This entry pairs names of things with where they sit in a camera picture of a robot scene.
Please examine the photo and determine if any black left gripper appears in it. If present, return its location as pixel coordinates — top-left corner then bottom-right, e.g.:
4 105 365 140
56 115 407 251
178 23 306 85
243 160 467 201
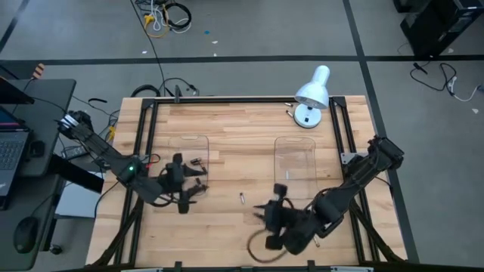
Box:
166 153 209 215

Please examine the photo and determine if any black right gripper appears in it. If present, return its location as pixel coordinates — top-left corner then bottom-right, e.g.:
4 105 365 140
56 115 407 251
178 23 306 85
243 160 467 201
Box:
253 183 294 250

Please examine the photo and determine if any clear plastic tray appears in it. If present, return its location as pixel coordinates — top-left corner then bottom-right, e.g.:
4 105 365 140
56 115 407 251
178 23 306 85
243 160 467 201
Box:
274 136 321 201
167 134 210 197

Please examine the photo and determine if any black slanted gantry leg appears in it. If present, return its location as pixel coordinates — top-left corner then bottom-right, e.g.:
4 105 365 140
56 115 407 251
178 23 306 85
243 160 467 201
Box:
349 199 402 265
90 206 143 267

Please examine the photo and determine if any black desk crossbar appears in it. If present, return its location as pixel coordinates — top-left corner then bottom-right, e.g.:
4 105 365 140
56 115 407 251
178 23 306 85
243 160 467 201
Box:
48 153 106 195

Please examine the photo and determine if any grey power adapter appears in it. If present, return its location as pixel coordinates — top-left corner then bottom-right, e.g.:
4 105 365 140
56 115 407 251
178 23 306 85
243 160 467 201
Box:
60 145 89 160

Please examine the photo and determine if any white desk lamp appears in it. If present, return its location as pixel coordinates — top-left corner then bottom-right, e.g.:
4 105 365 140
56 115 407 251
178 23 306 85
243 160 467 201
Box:
293 64 331 129

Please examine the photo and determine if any black side desk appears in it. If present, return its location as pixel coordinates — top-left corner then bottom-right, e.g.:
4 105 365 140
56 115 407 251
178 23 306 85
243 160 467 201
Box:
0 78 77 272

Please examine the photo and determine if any black mouse with red light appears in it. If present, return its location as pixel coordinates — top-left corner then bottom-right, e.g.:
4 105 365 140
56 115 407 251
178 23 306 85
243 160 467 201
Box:
13 216 40 255

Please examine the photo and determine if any black laptop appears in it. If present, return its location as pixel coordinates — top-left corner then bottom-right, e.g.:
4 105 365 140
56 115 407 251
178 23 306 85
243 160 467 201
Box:
0 76 36 211

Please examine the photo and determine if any orange black striped strip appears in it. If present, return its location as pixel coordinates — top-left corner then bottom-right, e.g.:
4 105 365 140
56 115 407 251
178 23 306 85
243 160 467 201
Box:
31 63 46 81

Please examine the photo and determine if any black computer tower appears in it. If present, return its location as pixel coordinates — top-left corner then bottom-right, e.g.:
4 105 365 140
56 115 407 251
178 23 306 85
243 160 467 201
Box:
392 0 484 58

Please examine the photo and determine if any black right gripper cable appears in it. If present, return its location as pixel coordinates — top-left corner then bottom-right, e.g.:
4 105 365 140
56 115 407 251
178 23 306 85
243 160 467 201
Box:
247 228 289 264

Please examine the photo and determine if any black cable with plug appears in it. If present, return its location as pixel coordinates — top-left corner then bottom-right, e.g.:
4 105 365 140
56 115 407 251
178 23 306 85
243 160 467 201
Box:
158 76 200 97

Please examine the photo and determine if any black cable coil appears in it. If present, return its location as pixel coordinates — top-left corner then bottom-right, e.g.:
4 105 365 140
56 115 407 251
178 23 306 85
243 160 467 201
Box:
163 2 193 31
130 83 163 98

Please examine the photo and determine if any long black floor cable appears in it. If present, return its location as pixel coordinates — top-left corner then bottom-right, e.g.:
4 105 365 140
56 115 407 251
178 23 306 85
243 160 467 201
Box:
129 0 168 97

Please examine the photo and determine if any yellow floor cable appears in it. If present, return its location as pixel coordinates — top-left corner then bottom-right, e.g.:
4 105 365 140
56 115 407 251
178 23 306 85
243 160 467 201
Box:
142 5 171 39

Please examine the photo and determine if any white floor cable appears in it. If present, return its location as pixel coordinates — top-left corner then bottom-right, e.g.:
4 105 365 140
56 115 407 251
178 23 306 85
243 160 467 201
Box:
149 0 192 35
447 75 484 104

